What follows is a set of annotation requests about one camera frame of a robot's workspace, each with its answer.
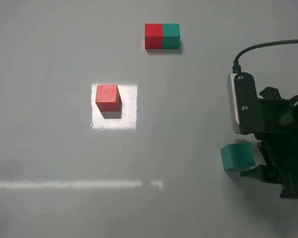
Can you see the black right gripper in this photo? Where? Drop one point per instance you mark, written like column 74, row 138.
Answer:
column 278, row 143

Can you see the green foam cube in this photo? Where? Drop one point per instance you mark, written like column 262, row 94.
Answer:
column 238, row 156

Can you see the red foam cube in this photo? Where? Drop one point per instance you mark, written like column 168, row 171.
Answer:
column 108, row 98

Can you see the green template cube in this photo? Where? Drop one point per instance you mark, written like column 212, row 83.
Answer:
column 170, row 35

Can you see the red template cube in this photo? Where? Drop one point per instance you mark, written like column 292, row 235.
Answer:
column 153, row 36

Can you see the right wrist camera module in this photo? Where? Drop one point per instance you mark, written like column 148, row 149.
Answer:
column 245, row 108

